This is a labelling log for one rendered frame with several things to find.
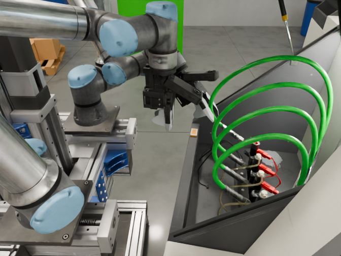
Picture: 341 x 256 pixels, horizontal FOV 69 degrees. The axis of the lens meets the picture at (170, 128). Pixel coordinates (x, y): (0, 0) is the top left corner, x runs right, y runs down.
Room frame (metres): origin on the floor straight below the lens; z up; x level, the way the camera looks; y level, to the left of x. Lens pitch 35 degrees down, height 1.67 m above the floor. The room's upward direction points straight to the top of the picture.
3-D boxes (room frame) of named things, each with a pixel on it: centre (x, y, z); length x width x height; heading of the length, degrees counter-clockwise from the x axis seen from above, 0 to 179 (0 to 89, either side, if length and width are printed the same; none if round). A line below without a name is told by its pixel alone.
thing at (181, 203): (0.75, -0.07, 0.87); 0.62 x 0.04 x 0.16; 169
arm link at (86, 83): (0.98, 0.36, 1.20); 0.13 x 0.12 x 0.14; 138
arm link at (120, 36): (0.58, 0.10, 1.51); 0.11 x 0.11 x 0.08; 45
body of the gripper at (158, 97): (0.64, 0.03, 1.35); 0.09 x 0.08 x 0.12; 79
